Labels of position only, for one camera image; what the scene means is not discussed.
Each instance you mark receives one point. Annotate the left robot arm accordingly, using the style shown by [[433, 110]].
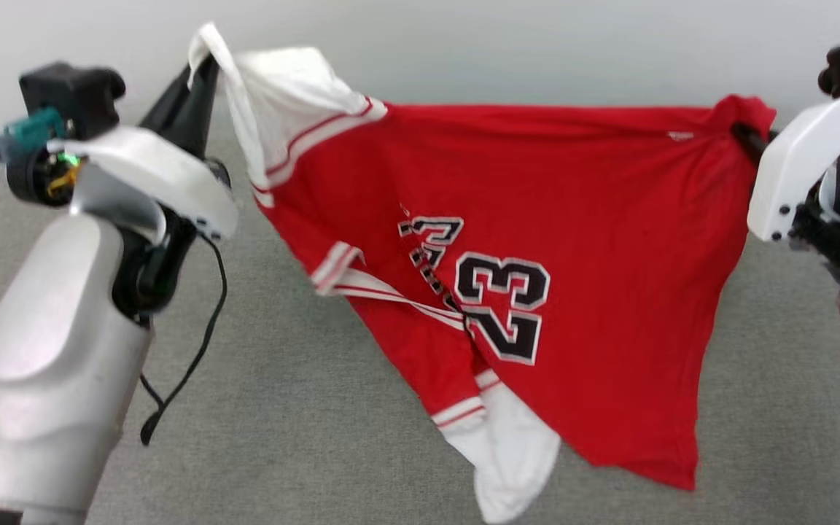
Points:
[[55, 364]]

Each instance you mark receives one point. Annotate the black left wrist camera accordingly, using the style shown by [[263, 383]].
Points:
[[70, 91]]

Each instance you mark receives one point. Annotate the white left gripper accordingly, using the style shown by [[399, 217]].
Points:
[[165, 179]]

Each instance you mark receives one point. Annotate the grey fabric sofa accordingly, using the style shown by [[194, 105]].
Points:
[[281, 437]]

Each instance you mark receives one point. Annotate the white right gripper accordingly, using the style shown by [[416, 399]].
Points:
[[792, 160]]

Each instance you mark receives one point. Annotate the red white basketball jersey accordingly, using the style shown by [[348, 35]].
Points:
[[609, 292]]

